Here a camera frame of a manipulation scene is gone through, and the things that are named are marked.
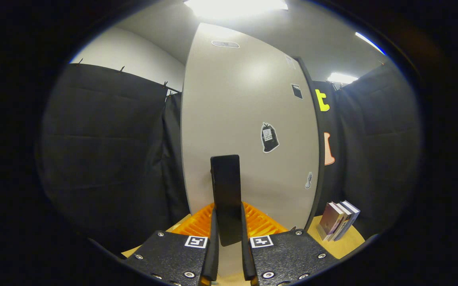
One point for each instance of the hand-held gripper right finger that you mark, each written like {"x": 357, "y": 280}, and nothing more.
{"x": 288, "y": 258}

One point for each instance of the maroon book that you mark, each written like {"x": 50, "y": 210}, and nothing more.
{"x": 329, "y": 222}

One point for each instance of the long ceiling light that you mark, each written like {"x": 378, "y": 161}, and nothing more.
{"x": 368, "y": 41}

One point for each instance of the white spine book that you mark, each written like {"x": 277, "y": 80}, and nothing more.
{"x": 342, "y": 222}

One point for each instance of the black backdrop cloth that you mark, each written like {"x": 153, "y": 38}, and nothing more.
{"x": 105, "y": 159}

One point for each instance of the small ceiling light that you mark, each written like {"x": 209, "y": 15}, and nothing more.
{"x": 342, "y": 78}

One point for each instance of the beige cabinet door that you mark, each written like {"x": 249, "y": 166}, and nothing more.
{"x": 245, "y": 99}

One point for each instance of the dark grey cabinet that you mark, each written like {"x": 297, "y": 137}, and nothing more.
{"x": 321, "y": 159}

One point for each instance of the large ceiling light panel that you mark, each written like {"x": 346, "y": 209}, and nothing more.
{"x": 235, "y": 7}

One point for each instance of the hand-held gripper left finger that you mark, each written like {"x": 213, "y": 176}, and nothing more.
{"x": 173, "y": 258}

